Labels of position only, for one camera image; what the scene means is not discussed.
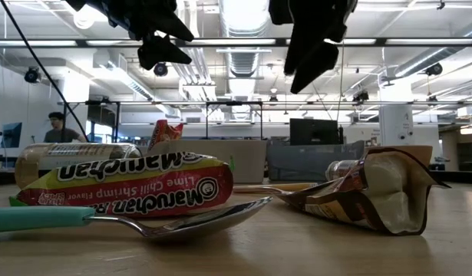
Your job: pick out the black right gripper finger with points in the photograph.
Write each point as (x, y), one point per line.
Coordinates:
(301, 50)
(316, 69)

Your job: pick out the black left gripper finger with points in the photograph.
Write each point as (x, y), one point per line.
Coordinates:
(166, 30)
(159, 53)

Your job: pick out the red orange ramen pack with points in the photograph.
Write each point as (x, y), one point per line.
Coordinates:
(162, 132)

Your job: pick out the small glass spice jar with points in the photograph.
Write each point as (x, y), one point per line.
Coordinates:
(339, 168)

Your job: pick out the all-metal spoon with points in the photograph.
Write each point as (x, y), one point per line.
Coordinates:
(281, 191)

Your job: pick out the brown snack pouch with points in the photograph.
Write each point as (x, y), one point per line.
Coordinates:
(389, 184)

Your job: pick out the lime chili shrimp ramen pack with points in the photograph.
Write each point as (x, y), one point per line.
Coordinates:
(143, 191)

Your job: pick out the black monitor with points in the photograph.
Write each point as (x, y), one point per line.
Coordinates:
(314, 132)

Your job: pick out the black overhead crossbar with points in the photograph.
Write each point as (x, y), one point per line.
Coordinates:
(381, 41)

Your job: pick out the smoky dark plastic bin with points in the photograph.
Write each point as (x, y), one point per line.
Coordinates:
(297, 161)

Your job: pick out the light grey plastic bin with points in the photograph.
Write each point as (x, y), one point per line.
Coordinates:
(151, 148)
(247, 161)

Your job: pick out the white column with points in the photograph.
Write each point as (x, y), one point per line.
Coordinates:
(396, 122)

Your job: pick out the person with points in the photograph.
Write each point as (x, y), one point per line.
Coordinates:
(61, 134)

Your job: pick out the peach bowl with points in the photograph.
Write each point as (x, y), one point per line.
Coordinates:
(423, 153)

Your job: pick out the gold-lidded spice jar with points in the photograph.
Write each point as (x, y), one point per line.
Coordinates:
(32, 161)

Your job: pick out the blue-lit monitor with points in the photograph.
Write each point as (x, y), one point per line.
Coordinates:
(11, 135)

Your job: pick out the black ceiling camera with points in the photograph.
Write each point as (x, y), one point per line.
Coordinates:
(32, 74)
(360, 96)
(160, 69)
(434, 69)

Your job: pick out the black background frame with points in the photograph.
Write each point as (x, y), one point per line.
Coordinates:
(235, 102)

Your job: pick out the glowing wall lamp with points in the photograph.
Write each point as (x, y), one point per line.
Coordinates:
(468, 130)

